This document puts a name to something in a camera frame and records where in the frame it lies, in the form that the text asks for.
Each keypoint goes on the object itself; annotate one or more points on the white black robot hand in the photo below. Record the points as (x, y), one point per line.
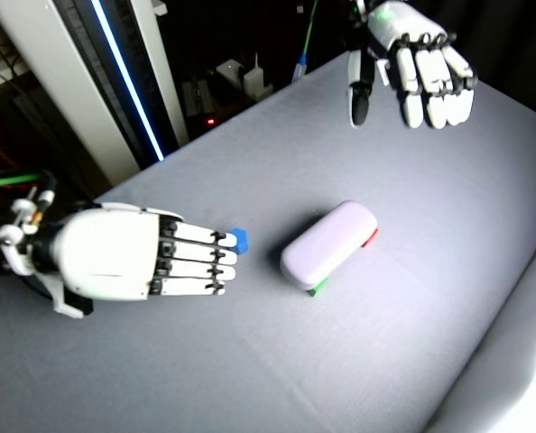
(110, 252)
(408, 31)

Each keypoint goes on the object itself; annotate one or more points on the lilac glasses case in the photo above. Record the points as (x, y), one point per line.
(326, 243)

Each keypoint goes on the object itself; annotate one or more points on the blue block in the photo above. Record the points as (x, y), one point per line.
(241, 241)

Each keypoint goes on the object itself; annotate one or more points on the white bottle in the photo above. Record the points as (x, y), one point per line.
(255, 81)

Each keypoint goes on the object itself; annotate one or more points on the black device with red light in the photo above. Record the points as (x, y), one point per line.
(198, 99)

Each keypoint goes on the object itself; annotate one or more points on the white power adapter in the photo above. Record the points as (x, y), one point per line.
(229, 72)

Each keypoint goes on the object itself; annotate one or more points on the grey table cloth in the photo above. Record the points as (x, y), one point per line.
(268, 352)

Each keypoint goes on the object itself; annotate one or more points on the white column with light strip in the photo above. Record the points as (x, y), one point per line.
(56, 72)

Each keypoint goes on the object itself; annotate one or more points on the red block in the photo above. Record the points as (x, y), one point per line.
(371, 238)

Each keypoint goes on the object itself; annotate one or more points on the green block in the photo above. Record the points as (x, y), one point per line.
(318, 288)

